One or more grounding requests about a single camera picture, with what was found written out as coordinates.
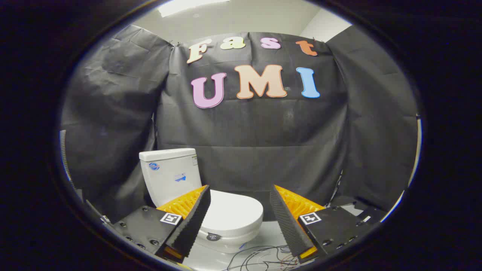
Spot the black box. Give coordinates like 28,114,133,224
331,195,389,227

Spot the tangle of thin cables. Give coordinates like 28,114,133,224
226,244,302,271

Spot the black backdrop cloth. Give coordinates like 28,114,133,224
60,24,419,223

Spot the white toilet lid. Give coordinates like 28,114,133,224
203,189,264,242

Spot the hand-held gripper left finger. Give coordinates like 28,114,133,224
113,184,211,264

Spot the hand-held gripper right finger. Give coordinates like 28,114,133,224
269,184,373,264

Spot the white toilet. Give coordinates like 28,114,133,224
139,148,264,254

